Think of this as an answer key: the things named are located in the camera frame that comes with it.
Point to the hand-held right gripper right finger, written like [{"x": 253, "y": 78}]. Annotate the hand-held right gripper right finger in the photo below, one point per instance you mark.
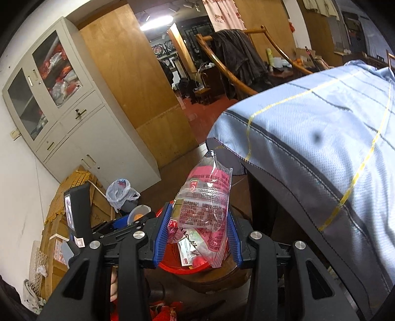
[{"x": 236, "y": 243}]

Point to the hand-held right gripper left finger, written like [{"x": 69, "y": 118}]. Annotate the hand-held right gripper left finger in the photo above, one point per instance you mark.
[{"x": 163, "y": 237}]

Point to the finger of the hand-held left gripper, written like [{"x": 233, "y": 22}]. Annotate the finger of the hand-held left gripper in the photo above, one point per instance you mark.
[{"x": 122, "y": 223}]

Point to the clear plastic cup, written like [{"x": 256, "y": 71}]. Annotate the clear plastic cup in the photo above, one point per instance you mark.
[{"x": 139, "y": 213}]

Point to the red plastic bucket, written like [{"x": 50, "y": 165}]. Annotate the red plastic bucket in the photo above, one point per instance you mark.
[{"x": 185, "y": 268}]

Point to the pink clear plastic packet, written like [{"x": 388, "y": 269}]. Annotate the pink clear plastic packet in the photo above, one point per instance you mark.
[{"x": 203, "y": 197}]

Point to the person's left hand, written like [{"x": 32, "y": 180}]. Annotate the person's left hand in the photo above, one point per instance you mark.
[{"x": 113, "y": 285}]

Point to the white paper wrapper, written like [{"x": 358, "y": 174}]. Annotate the white paper wrapper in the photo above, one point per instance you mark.
[{"x": 186, "y": 253}]

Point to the white plastic bag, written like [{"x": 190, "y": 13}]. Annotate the white plastic bag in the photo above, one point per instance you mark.
[{"x": 118, "y": 193}]

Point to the stack of cardboard boxes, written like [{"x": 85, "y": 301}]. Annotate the stack of cardboard boxes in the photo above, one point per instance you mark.
[{"x": 55, "y": 234}]

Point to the round wooden stool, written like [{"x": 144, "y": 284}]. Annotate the round wooden stool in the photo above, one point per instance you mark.
[{"x": 222, "y": 277}]

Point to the white mesh sheet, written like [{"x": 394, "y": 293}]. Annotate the white mesh sheet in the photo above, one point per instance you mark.
[{"x": 38, "y": 262}]

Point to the red patterned cloth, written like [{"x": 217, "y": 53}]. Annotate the red patterned cloth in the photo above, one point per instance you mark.
[{"x": 166, "y": 311}]

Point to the grey metal cabinet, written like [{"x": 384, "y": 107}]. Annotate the grey metal cabinet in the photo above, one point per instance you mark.
[{"x": 92, "y": 139}]

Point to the blue checked tablecloth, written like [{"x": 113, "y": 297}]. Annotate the blue checked tablecloth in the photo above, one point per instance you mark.
[{"x": 308, "y": 123}]

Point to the wooden panel door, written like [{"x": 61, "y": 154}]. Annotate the wooden panel door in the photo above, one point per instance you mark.
[{"x": 129, "y": 77}]

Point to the small wooden stool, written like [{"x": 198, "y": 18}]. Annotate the small wooden stool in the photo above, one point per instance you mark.
[{"x": 204, "y": 95}]

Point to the dark display shelf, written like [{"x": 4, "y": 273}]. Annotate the dark display shelf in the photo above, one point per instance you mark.
[{"x": 165, "y": 52}]

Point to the curved wooden chair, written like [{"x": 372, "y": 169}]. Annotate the curved wooden chair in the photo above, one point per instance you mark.
[{"x": 222, "y": 66}]

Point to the dark cloth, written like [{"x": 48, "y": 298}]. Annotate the dark cloth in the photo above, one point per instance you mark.
[{"x": 240, "y": 58}]

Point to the yellow spray can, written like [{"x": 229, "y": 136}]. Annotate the yellow spray can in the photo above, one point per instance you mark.
[{"x": 270, "y": 57}]

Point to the pile of oranges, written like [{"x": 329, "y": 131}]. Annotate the pile of oranges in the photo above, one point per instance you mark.
[{"x": 298, "y": 62}]

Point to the small cardboard box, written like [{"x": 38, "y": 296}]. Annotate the small cardboard box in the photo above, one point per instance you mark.
[{"x": 304, "y": 54}]

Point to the fluorescent tube lamp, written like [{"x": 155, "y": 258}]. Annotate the fluorescent tube lamp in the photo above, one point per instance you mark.
[{"x": 156, "y": 23}]

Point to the brown wooden wardrobe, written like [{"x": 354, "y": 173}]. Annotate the brown wooden wardrobe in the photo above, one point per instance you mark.
[{"x": 317, "y": 37}]

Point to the pink floral curtain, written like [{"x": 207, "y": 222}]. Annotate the pink floral curtain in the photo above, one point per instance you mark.
[{"x": 223, "y": 15}]

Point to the carved wooden chair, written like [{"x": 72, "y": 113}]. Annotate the carved wooden chair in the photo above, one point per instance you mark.
[{"x": 391, "y": 61}]

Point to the beige hanging shirt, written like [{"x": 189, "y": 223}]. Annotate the beige hanging shirt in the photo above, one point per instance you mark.
[{"x": 321, "y": 7}]

